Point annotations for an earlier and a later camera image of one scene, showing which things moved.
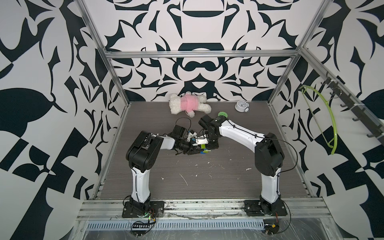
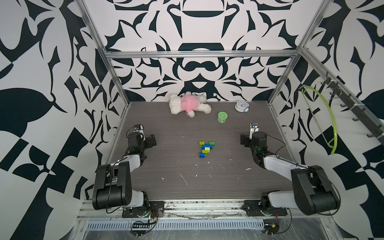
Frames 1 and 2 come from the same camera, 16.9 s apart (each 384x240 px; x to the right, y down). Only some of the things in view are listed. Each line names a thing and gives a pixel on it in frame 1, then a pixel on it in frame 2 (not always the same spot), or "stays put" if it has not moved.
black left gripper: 193,150 -> 152,141
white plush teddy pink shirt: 190,103 stays put
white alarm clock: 242,106 stays put
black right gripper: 212,145 -> 247,140
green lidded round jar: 222,113 stays put
